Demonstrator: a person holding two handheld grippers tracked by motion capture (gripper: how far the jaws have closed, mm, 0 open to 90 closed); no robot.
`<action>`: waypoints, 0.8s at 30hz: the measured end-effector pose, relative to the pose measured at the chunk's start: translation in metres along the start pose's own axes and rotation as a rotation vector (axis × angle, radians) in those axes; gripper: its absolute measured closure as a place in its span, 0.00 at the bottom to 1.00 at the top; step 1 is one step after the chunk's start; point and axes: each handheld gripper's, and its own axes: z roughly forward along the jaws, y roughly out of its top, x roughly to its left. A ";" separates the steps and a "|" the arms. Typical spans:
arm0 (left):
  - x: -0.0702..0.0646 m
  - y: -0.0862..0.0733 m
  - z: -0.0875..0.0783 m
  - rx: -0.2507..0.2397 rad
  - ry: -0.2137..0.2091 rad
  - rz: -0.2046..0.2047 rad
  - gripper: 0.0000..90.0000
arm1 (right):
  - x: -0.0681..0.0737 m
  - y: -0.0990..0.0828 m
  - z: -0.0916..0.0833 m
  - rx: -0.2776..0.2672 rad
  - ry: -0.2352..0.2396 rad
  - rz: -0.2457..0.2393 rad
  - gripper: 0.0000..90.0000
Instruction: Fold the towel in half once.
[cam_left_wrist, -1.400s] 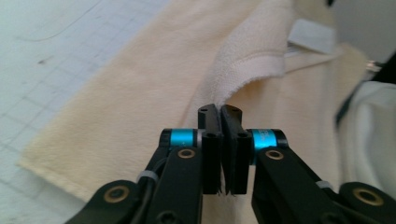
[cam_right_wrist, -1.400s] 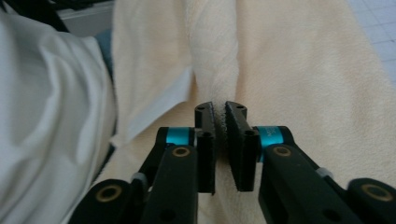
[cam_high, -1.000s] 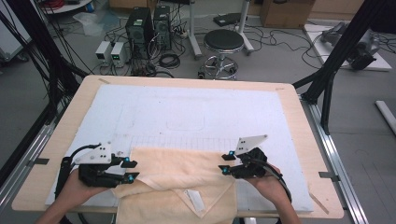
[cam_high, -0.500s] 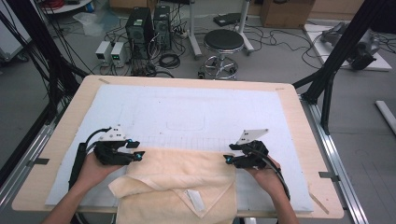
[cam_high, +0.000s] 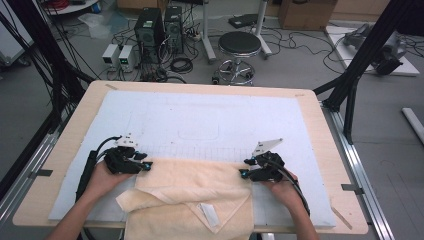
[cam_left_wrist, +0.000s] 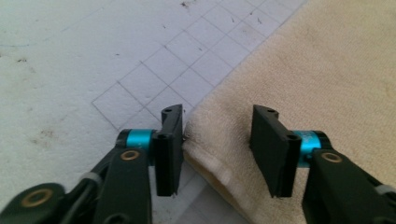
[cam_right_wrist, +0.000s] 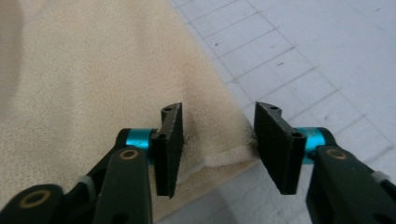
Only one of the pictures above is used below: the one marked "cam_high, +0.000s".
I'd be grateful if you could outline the aluminium rail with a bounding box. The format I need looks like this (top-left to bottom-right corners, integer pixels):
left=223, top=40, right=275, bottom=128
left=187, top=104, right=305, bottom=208
left=0, top=131, right=59, bottom=228
left=321, top=101, right=396, bottom=240

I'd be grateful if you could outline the white floor board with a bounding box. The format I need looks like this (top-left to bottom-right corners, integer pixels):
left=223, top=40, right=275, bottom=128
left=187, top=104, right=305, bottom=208
left=324, top=24, right=421, bottom=77

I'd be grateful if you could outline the person's right hand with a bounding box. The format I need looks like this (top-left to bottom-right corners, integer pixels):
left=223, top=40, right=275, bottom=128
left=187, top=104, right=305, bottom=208
left=263, top=169, right=299, bottom=211

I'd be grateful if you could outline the coiled black cable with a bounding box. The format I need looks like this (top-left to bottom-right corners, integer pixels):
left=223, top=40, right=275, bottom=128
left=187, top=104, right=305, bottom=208
left=169, top=57, right=194, bottom=74

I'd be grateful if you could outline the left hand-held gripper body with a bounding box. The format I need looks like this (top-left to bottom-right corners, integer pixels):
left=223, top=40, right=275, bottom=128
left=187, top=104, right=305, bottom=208
left=104, top=133, right=143, bottom=175

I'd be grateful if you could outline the white foam mat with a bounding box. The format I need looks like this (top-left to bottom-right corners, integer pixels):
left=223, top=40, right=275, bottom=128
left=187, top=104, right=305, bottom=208
left=48, top=90, right=337, bottom=228

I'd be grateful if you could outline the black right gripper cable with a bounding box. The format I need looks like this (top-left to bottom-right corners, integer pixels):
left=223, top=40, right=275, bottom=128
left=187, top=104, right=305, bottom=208
left=263, top=156, right=311, bottom=216

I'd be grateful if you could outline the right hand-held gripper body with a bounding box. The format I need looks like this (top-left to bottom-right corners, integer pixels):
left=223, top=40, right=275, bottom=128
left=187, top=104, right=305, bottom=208
left=249, top=138, right=286, bottom=183

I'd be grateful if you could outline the wooden table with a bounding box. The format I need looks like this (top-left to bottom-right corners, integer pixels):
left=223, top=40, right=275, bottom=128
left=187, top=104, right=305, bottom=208
left=12, top=79, right=369, bottom=235

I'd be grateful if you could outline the slim black computer tower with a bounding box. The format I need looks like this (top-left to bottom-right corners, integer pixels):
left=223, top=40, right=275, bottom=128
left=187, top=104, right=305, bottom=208
left=163, top=5, right=185, bottom=55

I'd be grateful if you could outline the black frame post with cables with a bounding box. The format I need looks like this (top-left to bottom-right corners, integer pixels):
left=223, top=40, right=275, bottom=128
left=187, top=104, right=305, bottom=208
left=6, top=0, right=96, bottom=134

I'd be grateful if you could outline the black round stool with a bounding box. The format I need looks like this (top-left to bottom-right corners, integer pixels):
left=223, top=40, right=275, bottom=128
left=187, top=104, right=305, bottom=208
left=211, top=30, right=263, bottom=87

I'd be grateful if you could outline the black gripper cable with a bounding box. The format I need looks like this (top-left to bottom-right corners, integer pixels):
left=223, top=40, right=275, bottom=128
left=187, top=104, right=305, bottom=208
left=263, top=156, right=311, bottom=216
left=75, top=135, right=123, bottom=203

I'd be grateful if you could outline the large black computer tower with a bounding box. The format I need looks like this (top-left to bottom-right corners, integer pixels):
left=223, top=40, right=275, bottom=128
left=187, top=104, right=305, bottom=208
left=133, top=7, right=166, bottom=64

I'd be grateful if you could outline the grey machine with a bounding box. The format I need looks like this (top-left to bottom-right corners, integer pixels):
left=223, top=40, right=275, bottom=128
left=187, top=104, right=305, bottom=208
left=343, top=22, right=408, bottom=76

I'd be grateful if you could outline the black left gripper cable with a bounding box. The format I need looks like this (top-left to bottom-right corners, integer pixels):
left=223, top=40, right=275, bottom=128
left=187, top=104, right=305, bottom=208
left=75, top=135, right=123, bottom=203

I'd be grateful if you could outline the flat black device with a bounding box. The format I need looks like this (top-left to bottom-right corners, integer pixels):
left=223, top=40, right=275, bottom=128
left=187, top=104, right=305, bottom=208
left=228, top=13, right=259, bottom=29

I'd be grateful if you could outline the peach towel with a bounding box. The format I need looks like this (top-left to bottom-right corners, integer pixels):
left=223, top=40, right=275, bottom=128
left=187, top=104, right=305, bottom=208
left=115, top=157, right=255, bottom=240

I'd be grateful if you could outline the white stand leg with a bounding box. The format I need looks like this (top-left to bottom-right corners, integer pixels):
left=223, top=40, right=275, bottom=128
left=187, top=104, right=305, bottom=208
left=251, top=0, right=274, bottom=59
left=200, top=0, right=218, bottom=64

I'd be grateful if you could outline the white power supply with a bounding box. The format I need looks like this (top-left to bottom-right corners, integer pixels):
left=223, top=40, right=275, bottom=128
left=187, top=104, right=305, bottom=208
left=101, top=43, right=121, bottom=69
left=118, top=44, right=139, bottom=73

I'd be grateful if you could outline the cardboard box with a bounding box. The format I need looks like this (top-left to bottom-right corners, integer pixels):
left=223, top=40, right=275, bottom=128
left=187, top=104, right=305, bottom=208
left=278, top=0, right=338, bottom=32

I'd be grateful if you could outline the person's left hand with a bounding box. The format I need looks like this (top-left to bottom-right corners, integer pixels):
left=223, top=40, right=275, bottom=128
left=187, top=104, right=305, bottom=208
left=84, top=161, right=134, bottom=201

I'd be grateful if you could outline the clear plastic bag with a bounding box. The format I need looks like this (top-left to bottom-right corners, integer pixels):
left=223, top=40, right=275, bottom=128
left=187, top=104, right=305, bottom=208
left=77, top=11, right=129, bottom=40

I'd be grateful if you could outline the white round table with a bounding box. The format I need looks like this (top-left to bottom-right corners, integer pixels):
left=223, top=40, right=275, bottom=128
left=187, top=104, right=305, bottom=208
left=39, top=0, right=101, bottom=16

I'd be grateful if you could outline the white tube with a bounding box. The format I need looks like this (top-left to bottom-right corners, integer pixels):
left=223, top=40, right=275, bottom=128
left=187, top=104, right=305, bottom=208
left=401, top=107, right=424, bottom=146

